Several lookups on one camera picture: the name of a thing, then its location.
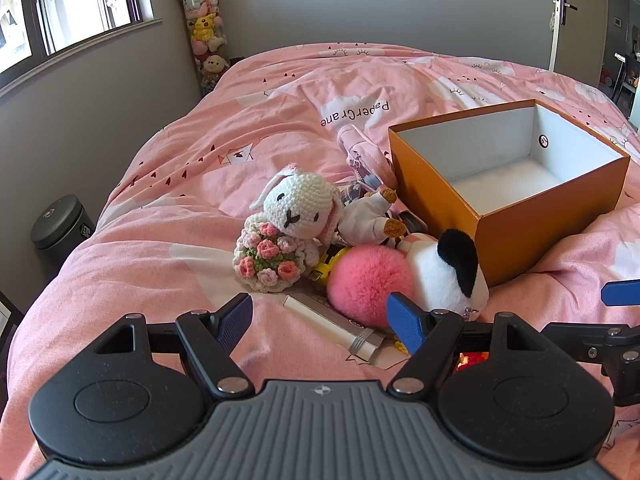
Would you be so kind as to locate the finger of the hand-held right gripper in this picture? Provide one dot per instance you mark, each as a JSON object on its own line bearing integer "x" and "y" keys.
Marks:
{"x": 595, "y": 342}
{"x": 622, "y": 292}

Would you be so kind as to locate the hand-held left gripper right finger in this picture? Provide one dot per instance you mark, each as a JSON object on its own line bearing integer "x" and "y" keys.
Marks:
{"x": 405, "y": 325}

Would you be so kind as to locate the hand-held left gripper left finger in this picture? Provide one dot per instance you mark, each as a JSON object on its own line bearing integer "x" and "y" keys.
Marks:
{"x": 235, "y": 320}

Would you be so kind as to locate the pink fluffy pompom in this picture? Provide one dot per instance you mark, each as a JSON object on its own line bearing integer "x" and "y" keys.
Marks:
{"x": 370, "y": 280}

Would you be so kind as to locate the white dog plush black ears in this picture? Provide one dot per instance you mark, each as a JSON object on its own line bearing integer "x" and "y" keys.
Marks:
{"x": 430, "y": 267}

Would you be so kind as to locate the crochet orange with red flower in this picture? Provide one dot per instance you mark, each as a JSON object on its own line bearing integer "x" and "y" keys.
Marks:
{"x": 470, "y": 361}

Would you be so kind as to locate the grey notebook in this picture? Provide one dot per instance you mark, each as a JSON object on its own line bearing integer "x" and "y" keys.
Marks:
{"x": 325, "y": 325}

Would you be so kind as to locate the yellow tape measure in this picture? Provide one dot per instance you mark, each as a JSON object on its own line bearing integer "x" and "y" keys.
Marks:
{"x": 332, "y": 260}

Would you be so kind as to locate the dark fantasy art card box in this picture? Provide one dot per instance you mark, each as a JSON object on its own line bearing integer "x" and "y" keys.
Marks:
{"x": 414, "y": 221}

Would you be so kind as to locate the orange cardboard box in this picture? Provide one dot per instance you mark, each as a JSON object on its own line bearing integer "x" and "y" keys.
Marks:
{"x": 525, "y": 240}

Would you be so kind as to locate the small brown bear doll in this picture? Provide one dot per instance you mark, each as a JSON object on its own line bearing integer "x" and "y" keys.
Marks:
{"x": 360, "y": 215}

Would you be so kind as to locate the crochet bunny with bouquet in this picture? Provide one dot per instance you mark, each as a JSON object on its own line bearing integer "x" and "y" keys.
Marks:
{"x": 300, "y": 205}

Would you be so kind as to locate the pink pouch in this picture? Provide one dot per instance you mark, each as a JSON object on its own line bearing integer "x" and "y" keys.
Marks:
{"x": 357, "y": 145}

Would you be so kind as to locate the pink printed duvet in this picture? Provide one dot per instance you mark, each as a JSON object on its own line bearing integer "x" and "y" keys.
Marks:
{"x": 200, "y": 160}

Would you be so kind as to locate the grey trash can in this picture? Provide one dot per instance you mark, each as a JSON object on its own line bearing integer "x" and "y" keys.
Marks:
{"x": 60, "y": 220}

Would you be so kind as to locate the small red toy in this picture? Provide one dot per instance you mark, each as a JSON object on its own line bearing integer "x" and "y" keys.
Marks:
{"x": 607, "y": 76}

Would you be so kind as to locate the dark framed panel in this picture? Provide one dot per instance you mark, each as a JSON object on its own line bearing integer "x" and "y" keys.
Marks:
{"x": 5, "y": 320}

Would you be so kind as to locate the door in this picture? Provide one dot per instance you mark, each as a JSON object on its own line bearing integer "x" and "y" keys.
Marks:
{"x": 585, "y": 35}

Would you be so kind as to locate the white hanging charm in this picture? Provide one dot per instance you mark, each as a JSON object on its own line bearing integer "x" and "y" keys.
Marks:
{"x": 550, "y": 19}

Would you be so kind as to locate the clear tube of plush toys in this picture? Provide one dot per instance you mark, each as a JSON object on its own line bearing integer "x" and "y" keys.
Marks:
{"x": 205, "y": 35}

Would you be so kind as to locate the window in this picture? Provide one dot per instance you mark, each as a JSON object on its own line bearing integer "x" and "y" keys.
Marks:
{"x": 75, "y": 5}

